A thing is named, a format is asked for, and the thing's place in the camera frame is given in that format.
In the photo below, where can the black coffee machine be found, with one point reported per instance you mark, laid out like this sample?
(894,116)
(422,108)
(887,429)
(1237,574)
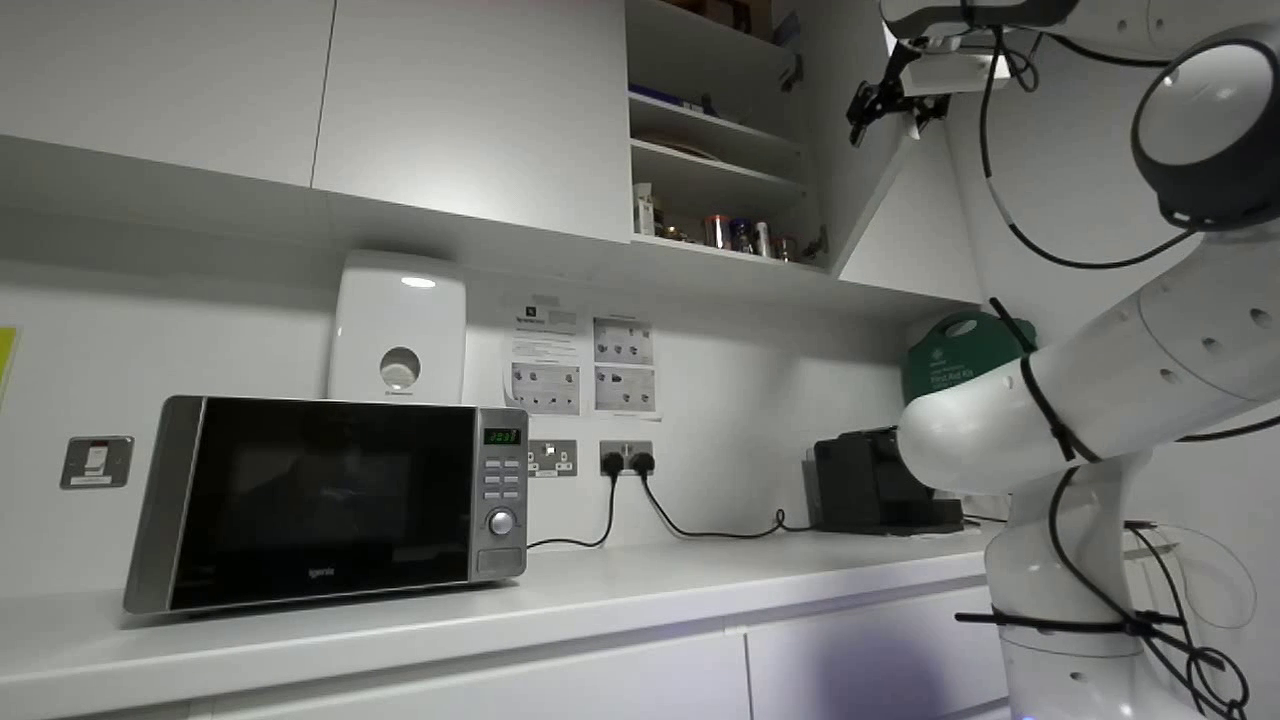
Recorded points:
(867,483)

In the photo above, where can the black power adapter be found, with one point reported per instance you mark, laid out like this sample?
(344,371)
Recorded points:
(624,450)

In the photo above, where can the small chrome switch plate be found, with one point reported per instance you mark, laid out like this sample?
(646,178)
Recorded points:
(555,459)

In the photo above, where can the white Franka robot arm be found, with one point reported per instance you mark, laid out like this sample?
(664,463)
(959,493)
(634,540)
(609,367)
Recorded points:
(1163,363)

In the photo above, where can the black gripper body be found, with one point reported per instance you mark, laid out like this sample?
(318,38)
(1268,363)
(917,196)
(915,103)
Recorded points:
(911,88)

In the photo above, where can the small text label paper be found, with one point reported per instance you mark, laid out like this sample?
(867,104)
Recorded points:
(547,317)

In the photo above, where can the white wall cabinet with shelves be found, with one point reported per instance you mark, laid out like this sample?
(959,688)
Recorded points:
(704,126)

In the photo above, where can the wide white cabinet door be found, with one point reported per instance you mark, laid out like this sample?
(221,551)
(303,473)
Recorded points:
(160,82)

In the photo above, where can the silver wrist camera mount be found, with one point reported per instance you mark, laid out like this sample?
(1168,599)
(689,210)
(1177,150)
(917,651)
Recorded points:
(950,72)

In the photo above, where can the green first aid box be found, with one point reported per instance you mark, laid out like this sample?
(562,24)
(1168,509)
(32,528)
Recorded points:
(952,350)

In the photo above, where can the flat blue shelf item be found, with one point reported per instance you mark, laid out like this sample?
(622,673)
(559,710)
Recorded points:
(661,98)

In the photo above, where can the small light jar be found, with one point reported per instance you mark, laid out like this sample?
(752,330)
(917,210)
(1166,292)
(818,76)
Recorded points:
(762,238)

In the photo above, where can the brown shelf box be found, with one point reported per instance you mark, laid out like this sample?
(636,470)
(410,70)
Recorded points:
(723,13)

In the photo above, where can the small white bottle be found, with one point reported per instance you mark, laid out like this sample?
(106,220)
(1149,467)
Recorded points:
(646,210)

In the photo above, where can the white wall dispenser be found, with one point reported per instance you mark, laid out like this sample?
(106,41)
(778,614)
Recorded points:
(396,322)

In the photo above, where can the metal wall switch plate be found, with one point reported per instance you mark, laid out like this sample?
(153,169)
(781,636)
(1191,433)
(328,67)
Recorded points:
(99,463)

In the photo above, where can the black coffee machine plug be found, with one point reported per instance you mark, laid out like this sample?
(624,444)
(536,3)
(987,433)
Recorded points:
(641,467)

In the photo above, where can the silver black microwave oven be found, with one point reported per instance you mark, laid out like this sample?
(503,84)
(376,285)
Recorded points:
(322,500)

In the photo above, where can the yellow sticky note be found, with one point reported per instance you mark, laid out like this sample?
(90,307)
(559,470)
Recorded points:
(6,363)

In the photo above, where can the black microwave plug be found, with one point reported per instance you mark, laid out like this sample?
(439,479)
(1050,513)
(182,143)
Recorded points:
(614,467)

